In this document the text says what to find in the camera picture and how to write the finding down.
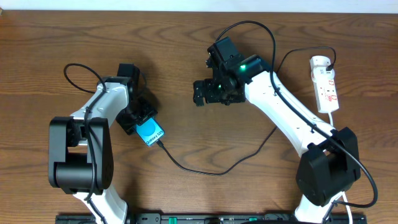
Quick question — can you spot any cyan screen Galaxy smartphone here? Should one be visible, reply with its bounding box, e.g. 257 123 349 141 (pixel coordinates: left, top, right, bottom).
135 118 165 146

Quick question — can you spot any black USB charging cable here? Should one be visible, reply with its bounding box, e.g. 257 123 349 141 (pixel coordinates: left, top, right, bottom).
156 46 338 176

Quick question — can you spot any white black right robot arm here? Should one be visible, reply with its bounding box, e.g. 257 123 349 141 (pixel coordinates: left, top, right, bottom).
193 37 361 223

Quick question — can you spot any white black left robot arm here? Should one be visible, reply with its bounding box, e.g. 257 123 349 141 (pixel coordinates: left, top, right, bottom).
49 63 165 224

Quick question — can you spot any white USB charger plug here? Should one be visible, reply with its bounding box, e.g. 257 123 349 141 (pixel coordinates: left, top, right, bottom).
311 67 335 83

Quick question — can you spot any white power strip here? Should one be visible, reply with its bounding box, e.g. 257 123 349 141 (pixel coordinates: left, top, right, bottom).
310 55 339 113

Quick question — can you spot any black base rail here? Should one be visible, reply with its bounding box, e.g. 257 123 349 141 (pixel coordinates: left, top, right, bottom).
55 213 368 224

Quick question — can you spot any white power strip cord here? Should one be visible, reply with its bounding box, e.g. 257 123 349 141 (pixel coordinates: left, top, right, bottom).
327 112 354 224

